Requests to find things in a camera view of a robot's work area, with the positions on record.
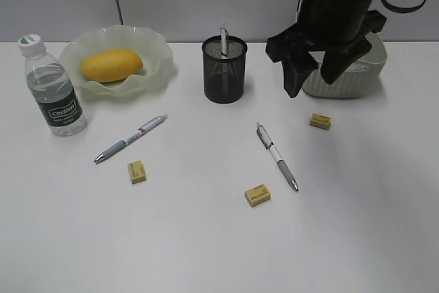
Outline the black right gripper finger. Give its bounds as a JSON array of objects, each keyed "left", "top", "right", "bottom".
[
  {"left": 281, "top": 51, "right": 318, "bottom": 98},
  {"left": 321, "top": 38, "right": 372, "bottom": 84}
]

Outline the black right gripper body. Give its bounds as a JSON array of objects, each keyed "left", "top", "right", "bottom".
[{"left": 265, "top": 0, "right": 388, "bottom": 64}]

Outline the green beige ballpoint pen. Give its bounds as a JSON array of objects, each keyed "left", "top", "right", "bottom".
[{"left": 220, "top": 21, "right": 229, "bottom": 97}]

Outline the blue grey ballpoint pen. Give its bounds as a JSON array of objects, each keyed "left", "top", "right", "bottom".
[{"left": 94, "top": 114, "right": 168, "bottom": 164}]

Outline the yellow mango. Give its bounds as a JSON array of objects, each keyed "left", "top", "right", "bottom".
[{"left": 80, "top": 49, "right": 143, "bottom": 83}]

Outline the clear plastic water bottle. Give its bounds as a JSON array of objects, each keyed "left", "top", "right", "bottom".
[{"left": 18, "top": 34, "right": 87, "bottom": 137}]

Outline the green woven plastic basket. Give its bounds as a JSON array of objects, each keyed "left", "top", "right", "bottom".
[{"left": 302, "top": 33, "right": 387, "bottom": 99}]

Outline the yellow eraser right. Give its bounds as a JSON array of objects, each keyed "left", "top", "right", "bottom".
[{"left": 309, "top": 113, "right": 331, "bottom": 130}]

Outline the yellow eraser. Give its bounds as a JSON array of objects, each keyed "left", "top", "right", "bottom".
[
  {"left": 128, "top": 161, "right": 147, "bottom": 184},
  {"left": 309, "top": 113, "right": 331, "bottom": 130},
  {"left": 244, "top": 185, "right": 271, "bottom": 207}
]

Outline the black mesh pen holder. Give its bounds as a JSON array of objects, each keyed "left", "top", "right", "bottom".
[{"left": 202, "top": 35, "right": 248, "bottom": 104}]

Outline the white grey ballpoint pen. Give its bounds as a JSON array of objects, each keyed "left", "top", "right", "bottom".
[{"left": 256, "top": 122, "right": 299, "bottom": 192}]

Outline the yellow eraser middle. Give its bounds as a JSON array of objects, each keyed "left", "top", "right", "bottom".
[{"left": 244, "top": 185, "right": 271, "bottom": 207}]

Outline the frosted green wavy plate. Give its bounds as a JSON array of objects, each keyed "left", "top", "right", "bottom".
[{"left": 60, "top": 25, "right": 178, "bottom": 97}]

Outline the yellow eraser left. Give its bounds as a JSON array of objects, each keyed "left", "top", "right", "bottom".
[{"left": 128, "top": 161, "right": 147, "bottom": 184}]

